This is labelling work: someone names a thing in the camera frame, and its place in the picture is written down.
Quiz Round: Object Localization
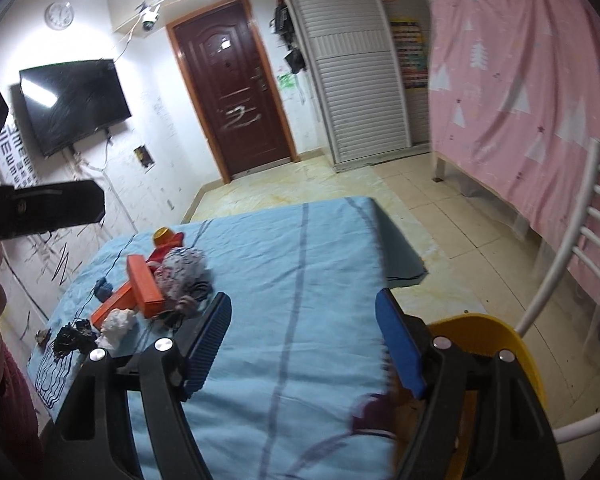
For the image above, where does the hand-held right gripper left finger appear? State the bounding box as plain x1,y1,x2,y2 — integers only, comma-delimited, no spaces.
42,291,233,480

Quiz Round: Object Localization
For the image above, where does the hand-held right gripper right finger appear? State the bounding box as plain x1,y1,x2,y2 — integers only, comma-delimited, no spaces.
374,288,567,480

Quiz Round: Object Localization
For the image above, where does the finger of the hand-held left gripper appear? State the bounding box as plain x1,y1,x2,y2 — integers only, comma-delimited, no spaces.
0,180,106,241

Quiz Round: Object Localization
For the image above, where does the yellow bin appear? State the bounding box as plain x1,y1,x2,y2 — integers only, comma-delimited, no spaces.
397,312,549,480

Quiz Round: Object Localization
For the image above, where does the orange box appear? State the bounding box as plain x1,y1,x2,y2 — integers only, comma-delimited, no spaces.
90,282,142,329
125,254,165,320

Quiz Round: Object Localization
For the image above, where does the white tissue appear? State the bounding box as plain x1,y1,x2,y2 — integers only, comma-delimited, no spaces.
95,308,137,349

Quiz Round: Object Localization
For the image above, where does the small blue scrap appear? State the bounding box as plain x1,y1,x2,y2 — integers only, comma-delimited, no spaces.
93,277,115,304

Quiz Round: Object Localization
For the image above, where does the black cloth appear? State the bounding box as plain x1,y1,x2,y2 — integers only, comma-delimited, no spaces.
52,318,101,361

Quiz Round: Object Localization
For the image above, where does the person's left forearm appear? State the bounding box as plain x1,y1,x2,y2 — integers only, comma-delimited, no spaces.
0,345,47,480

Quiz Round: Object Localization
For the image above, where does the eye chart poster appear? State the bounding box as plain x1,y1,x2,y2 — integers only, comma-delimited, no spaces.
0,119,39,192

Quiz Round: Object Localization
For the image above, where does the light blue tablecloth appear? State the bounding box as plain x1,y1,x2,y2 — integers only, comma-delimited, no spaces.
27,195,429,480

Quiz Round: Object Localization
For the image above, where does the dark red door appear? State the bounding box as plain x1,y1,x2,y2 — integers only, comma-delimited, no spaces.
165,0,300,185

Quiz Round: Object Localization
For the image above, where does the white metal chair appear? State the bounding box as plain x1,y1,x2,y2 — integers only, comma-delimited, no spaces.
512,139,600,447

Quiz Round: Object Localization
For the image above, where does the white louvered wardrobe door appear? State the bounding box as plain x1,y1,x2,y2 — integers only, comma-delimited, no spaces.
277,0,414,165

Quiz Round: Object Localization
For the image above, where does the pink tree print curtain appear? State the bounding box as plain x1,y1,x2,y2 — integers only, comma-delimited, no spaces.
426,0,600,329

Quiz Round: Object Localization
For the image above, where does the small black hanging bag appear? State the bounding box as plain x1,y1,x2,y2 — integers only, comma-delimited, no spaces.
284,47,306,75

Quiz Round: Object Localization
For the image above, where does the black wall television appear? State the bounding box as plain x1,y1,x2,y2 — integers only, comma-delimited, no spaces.
18,58,133,159

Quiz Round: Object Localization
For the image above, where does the round wall clock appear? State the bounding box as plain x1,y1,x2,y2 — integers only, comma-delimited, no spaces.
45,1,75,31

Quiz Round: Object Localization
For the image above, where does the white security camera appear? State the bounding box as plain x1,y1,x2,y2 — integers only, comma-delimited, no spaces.
135,2,162,34

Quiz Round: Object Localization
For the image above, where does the colourful grid wall poster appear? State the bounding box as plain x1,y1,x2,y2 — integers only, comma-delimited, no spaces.
389,18,431,92

